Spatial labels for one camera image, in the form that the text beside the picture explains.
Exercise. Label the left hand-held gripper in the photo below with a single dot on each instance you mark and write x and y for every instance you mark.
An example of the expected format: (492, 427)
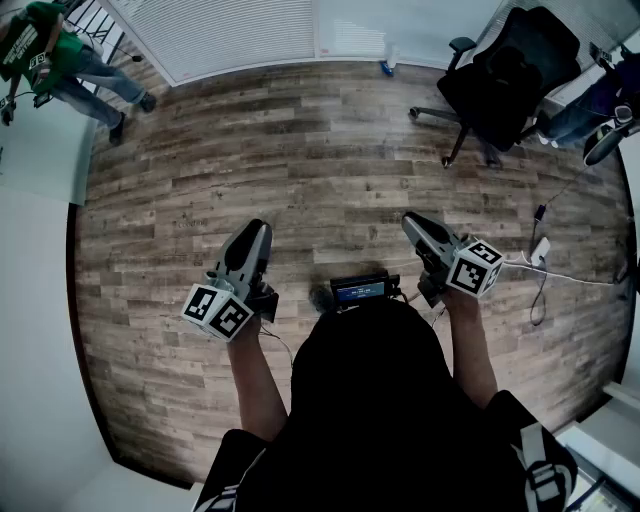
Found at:
(220, 312)

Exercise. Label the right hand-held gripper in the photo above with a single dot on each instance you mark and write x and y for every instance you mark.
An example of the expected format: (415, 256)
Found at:
(472, 270)

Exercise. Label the person's right forearm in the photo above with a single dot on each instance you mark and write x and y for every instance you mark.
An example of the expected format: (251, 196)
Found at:
(470, 350)

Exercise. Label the person's left forearm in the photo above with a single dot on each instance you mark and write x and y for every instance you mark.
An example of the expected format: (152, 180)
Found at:
(255, 380)

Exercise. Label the fuzzy black microphone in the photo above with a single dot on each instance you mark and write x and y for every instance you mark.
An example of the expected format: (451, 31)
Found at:
(321, 298)

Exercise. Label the black chest-mounted screen device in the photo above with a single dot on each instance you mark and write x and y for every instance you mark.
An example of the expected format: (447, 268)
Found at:
(360, 290)

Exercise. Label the white power strip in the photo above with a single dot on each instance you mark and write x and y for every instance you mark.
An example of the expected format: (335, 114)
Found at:
(540, 250)

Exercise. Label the black power adapter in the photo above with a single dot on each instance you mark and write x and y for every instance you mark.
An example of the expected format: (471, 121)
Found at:
(540, 212)

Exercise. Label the black office chair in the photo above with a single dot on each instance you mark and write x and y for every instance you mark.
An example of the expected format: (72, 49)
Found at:
(510, 85)

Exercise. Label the person in white shirt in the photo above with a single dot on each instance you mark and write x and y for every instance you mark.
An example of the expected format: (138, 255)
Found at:
(375, 400)

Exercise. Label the small blue plastic object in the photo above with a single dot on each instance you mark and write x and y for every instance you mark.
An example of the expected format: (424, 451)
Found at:
(386, 69)

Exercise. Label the frosted glass door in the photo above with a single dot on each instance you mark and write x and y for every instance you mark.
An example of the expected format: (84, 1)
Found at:
(45, 160)

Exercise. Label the black framed window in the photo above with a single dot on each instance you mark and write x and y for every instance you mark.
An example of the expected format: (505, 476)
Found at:
(605, 480)

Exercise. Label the white partition post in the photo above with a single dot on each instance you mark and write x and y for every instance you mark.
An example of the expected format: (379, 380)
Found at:
(318, 30)

